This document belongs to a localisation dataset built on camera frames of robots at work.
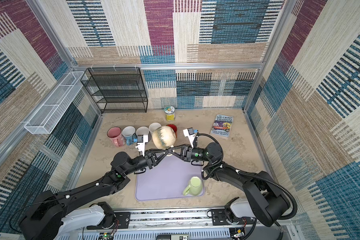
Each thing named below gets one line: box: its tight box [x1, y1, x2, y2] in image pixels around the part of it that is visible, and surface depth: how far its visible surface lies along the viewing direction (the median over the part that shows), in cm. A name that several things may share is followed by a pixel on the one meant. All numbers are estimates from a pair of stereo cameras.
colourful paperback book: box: [210, 114, 234, 141], surface depth 110 cm
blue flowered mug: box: [122, 125, 136, 146], surface depth 98 cm
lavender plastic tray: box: [135, 155, 205, 201], surface depth 85 cm
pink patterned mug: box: [107, 126, 126, 148], surface depth 96 cm
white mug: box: [148, 122, 162, 134], surface depth 101 cm
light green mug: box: [183, 176, 202, 196], surface depth 77 cm
